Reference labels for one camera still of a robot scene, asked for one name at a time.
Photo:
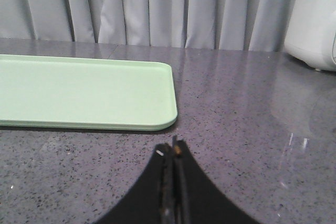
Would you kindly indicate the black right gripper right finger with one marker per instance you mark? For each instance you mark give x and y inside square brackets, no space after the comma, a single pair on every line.
[197,199]

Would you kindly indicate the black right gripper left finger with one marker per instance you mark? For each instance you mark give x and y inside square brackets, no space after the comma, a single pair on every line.
[142,202]

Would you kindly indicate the light green plastic tray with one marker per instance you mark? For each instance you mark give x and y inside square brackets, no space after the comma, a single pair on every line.
[79,93]

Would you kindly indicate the grey pleated curtain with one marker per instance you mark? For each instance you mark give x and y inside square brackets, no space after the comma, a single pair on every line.
[258,25]

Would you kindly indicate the white kitchen appliance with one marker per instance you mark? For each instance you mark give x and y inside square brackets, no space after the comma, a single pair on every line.
[310,35]

